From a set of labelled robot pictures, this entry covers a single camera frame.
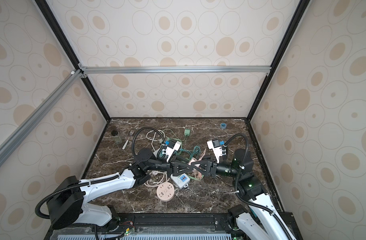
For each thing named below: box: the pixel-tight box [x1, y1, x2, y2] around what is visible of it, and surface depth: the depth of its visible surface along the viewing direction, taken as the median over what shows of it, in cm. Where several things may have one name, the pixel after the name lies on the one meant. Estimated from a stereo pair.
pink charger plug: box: [188, 157, 198, 166], surface depth 61 cm
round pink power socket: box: [156, 182, 175, 202], surface depth 83 cm
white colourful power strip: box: [170, 173, 191, 189], surface depth 87 cm
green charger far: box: [184, 129, 191, 137], surface depth 111 cm
